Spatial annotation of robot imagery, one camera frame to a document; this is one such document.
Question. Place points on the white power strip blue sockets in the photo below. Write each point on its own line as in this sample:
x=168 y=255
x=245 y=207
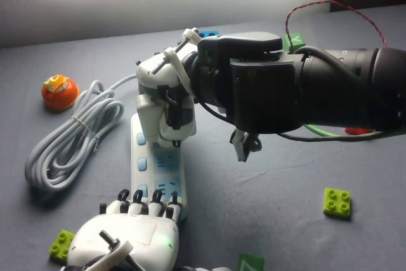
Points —
x=165 y=169

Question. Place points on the lime green toy brick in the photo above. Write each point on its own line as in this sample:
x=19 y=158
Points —
x=337 y=204
x=61 y=247

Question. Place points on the red toy brick plate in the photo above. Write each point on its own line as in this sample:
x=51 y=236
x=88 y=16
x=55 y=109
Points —
x=356 y=130

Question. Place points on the green cube with letter Y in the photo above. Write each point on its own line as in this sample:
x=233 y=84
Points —
x=296 y=41

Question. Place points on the green cube with seven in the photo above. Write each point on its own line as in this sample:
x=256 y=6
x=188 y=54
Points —
x=250 y=263

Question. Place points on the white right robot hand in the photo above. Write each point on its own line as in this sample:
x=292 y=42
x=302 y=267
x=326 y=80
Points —
x=152 y=118

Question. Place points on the blue block with four holes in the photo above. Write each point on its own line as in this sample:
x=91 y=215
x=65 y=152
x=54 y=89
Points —
x=211 y=34

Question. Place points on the grey table cloth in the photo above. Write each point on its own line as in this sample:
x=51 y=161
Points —
x=285 y=188

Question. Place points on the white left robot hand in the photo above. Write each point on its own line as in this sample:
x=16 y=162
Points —
x=142 y=229

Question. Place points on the orange toy cake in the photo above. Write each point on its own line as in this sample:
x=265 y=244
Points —
x=65 y=96

